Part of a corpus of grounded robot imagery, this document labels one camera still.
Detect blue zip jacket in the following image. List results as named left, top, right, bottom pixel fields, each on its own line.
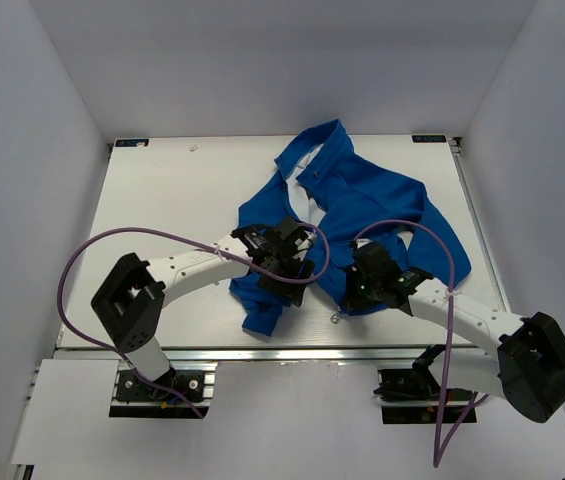
left=238, top=120, right=472, bottom=316

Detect aluminium front rail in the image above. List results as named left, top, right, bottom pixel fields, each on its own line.
left=161, top=344, right=488, bottom=364

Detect left corner label sticker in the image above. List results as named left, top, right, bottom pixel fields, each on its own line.
left=114, top=138, right=149, bottom=148

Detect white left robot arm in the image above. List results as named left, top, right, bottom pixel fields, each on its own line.
left=91, top=217, right=317, bottom=399

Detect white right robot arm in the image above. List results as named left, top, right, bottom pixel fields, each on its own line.
left=343, top=242, right=565, bottom=423

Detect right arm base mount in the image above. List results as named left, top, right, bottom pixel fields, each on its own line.
left=373, top=369, right=472, bottom=425

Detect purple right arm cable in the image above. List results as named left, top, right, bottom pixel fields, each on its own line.
left=349, top=219, right=492, bottom=469

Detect aluminium right side rail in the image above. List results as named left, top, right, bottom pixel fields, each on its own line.
left=447, top=137, right=510, bottom=311

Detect right corner label sticker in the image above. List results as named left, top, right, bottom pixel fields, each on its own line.
left=411, top=134, right=447, bottom=144

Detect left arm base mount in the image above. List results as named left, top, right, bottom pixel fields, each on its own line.
left=109, top=367, right=215, bottom=420

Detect aluminium rail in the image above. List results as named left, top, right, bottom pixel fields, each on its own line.
left=447, top=137, right=510, bottom=311
left=161, top=344, right=488, bottom=364

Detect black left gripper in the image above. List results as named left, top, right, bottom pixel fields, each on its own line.
left=255, top=251, right=314, bottom=306

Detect corner label sticker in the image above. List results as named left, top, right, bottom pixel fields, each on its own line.
left=411, top=134, right=447, bottom=144
left=114, top=138, right=149, bottom=148

